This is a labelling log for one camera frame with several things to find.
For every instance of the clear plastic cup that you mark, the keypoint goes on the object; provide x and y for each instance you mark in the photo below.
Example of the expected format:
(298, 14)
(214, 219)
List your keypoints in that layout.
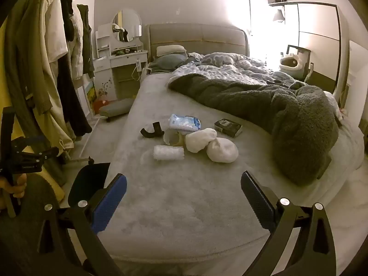
(174, 138)

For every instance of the dark grey fleece blanket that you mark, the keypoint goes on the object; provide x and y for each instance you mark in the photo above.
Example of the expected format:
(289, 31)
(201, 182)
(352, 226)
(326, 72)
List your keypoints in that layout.
(258, 106)

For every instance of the blue patterned duvet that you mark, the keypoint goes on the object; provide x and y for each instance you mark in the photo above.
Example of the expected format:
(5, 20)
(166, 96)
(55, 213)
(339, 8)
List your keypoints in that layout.
(224, 72)

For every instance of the dark green vest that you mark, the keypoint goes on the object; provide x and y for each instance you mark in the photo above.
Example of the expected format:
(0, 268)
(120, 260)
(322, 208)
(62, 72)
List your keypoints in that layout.
(86, 40)

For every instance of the white shirt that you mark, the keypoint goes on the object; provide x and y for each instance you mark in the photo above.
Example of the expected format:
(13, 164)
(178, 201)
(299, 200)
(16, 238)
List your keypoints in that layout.
(56, 34)

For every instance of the white wardrobe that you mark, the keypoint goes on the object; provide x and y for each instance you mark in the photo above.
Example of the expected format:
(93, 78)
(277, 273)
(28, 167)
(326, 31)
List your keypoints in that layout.
(316, 34)

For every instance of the grey bed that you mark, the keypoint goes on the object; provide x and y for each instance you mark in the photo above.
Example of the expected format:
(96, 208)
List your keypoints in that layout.
(187, 207)

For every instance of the olive knit cardigan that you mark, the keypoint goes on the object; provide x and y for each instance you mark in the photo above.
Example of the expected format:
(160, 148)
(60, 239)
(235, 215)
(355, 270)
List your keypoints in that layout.
(28, 49)

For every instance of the blue tissue pack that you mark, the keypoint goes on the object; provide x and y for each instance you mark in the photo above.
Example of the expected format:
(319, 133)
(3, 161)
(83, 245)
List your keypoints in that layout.
(185, 122)

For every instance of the white clothing rack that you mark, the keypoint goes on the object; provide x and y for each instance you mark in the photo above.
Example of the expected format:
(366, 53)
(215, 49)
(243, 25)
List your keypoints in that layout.
(83, 159)

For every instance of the orange bag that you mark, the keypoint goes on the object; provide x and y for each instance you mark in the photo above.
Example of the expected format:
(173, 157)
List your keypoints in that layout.
(102, 104)

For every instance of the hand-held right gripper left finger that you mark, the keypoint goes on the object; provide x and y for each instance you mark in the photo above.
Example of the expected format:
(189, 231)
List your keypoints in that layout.
(110, 204)

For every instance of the white power strip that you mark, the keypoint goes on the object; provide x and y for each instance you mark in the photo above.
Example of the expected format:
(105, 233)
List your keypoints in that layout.
(139, 67)

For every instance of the black trash bin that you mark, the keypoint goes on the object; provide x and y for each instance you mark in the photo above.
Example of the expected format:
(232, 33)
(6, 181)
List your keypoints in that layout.
(83, 181)

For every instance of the white cat bed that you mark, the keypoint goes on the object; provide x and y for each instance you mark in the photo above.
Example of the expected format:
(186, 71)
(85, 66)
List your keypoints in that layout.
(291, 64)

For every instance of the yellow cloth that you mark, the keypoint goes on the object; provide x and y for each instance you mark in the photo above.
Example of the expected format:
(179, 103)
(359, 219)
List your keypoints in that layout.
(5, 63)

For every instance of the white paper ball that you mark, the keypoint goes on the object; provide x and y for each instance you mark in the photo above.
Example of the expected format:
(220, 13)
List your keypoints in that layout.
(222, 151)
(199, 139)

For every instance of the dark small box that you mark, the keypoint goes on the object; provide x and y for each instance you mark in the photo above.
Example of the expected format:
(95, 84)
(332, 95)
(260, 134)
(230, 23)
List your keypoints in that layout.
(228, 128)

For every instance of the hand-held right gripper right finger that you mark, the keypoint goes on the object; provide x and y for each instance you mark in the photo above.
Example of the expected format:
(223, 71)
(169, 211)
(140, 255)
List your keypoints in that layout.
(257, 199)

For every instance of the black hanging garment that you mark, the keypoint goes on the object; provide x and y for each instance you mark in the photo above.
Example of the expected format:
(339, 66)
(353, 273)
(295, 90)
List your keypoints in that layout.
(72, 100)

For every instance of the black curved plastic piece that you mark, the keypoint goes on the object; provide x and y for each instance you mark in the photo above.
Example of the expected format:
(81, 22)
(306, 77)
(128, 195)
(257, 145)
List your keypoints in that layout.
(152, 132)

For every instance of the white dressing table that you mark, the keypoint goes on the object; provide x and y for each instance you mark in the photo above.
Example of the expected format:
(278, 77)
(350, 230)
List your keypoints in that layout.
(120, 74)

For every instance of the oval mirror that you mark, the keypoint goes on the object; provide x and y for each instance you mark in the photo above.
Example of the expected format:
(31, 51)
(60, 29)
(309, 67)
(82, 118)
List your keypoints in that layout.
(129, 23)

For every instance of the person's fleece clothing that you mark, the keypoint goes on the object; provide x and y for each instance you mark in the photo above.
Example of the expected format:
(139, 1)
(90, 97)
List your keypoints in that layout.
(31, 195)

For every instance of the cream knit sweater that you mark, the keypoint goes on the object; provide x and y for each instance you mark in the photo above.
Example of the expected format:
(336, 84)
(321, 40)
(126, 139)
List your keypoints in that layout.
(75, 54)

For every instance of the yellow painting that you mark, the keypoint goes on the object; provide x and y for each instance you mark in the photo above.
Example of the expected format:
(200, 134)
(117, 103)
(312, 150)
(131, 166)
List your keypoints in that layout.
(90, 96)

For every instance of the cream pillow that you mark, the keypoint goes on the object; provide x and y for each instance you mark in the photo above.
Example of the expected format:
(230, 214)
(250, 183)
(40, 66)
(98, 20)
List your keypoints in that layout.
(169, 50)

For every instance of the grey-blue pillow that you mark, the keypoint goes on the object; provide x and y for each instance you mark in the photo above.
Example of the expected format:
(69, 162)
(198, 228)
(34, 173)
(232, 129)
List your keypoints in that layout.
(168, 61)

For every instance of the grey cushioned stool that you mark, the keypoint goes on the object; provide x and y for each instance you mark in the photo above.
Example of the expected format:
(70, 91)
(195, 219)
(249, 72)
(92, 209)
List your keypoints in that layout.
(116, 106)

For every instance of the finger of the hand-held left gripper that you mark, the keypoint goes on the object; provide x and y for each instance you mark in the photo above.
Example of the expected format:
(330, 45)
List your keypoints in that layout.
(28, 143)

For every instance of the person's left hand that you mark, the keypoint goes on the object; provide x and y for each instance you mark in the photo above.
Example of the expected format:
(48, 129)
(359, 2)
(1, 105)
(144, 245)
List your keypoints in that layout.
(17, 185)

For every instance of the beige coat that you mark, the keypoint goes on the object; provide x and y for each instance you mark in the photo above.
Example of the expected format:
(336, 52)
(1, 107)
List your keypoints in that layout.
(53, 106)

